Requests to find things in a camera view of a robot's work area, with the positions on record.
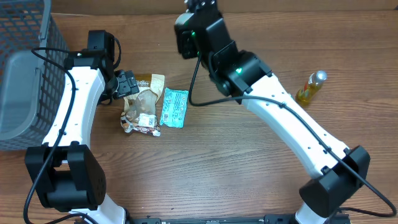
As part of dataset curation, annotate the grey plastic mesh basket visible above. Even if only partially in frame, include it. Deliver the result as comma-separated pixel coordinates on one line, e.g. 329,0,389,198
1,0,68,151

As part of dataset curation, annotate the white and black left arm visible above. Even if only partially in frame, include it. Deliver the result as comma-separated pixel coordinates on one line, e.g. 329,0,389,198
23,47,138,223

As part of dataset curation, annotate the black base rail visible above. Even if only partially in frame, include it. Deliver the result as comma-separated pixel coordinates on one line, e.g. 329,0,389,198
74,213,351,224

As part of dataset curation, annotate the teal wet wipes pack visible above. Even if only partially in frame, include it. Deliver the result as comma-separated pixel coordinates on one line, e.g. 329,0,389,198
160,88,188,128

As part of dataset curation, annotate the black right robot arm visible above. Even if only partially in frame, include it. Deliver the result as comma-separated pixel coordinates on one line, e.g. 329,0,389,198
174,1,370,223

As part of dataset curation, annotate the brown snack bag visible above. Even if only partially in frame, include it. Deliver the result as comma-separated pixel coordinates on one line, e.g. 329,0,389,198
121,73,165,137

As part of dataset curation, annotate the yellow liquid bottle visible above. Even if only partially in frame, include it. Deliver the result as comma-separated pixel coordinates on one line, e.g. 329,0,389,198
295,70,328,107

